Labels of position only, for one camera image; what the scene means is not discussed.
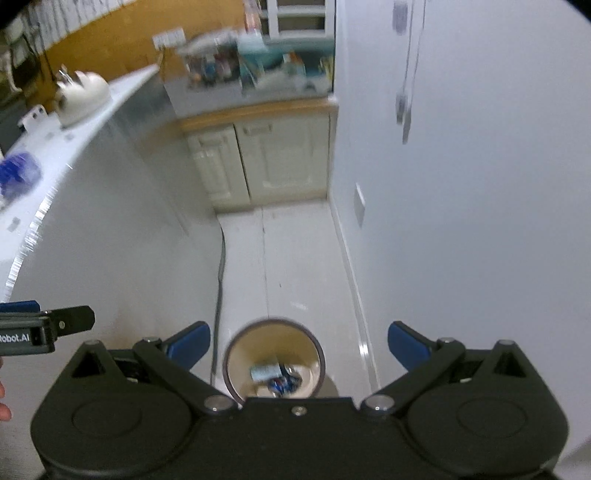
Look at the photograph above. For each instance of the white cat-shaped ceramic dish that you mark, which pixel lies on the white cat-shaped ceramic dish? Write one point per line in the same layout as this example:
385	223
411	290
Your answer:
79	95

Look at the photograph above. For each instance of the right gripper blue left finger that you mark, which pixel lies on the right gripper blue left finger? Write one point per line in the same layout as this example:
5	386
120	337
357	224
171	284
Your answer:
171	360

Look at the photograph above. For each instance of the white table with hearts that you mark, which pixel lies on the white table with hearts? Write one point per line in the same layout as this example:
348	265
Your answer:
119	222

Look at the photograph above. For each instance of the cream floor cabinet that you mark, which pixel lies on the cream floor cabinet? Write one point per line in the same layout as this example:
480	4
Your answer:
265	153

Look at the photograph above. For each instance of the light blue plastic wrapper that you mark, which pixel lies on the light blue plastic wrapper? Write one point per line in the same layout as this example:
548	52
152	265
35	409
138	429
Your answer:
262	373

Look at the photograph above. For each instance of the crushed blue soda can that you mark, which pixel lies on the crushed blue soda can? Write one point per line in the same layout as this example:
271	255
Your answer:
285	383

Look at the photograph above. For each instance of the blue snack bag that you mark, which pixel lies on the blue snack bag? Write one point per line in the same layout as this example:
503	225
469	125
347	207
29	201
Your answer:
20	173

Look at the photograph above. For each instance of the round brown-rim trash bin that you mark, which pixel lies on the round brown-rim trash bin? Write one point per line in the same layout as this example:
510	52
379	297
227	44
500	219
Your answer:
267	341

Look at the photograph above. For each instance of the person's hand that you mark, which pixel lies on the person's hand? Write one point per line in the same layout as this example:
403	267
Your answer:
5	411

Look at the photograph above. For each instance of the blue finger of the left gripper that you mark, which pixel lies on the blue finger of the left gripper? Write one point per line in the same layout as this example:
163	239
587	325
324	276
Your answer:
29	306
71	320

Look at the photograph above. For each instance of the white small appliance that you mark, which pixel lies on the white small appliance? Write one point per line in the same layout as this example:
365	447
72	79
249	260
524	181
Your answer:
32	119

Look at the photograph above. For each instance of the low white wall socket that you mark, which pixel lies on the low white wall socket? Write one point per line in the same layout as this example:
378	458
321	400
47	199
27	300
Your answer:
359	205

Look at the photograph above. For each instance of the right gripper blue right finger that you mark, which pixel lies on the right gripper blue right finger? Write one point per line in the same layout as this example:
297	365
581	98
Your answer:
426	361

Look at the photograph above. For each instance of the pink-label plastic bottle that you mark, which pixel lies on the pink-label plastic bottle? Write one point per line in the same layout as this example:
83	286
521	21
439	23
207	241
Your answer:
253	24

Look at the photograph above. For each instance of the white drawer organizer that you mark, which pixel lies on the white drawer organizer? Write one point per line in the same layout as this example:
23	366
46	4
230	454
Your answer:
298	18

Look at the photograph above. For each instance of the clear plastic storage box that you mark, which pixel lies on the clear plastic storage box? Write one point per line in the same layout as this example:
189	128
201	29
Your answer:
211	59

